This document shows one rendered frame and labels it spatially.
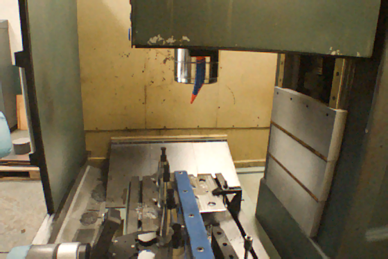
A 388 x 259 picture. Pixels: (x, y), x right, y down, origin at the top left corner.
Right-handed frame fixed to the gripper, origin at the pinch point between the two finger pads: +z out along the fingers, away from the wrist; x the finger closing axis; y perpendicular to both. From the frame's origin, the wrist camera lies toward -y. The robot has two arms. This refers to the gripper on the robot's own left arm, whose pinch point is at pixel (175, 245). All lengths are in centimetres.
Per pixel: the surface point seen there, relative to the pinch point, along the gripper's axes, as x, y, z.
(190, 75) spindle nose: -43, -30, 10
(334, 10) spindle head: -18, -50, 44
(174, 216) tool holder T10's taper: 1.4, -8.7, -0.2
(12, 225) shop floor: -168, 114, -138
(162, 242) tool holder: 2.6, -3.4, -2.9
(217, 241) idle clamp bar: -25.4, 23.1, 16.2
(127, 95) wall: -151, -4, -20
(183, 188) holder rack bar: -18.0, -3.6, 4.1
